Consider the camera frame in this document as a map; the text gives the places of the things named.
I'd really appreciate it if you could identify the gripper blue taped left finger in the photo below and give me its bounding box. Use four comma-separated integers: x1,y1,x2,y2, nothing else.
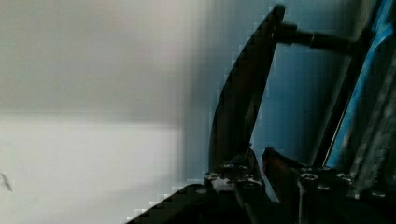
204,148,263,192

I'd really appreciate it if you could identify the black and silver toaster oven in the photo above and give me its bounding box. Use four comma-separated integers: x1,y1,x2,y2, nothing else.
208,0,395,183

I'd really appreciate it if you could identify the gripper red taped right finger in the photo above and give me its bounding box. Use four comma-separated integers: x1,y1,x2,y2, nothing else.
262,147,304,215

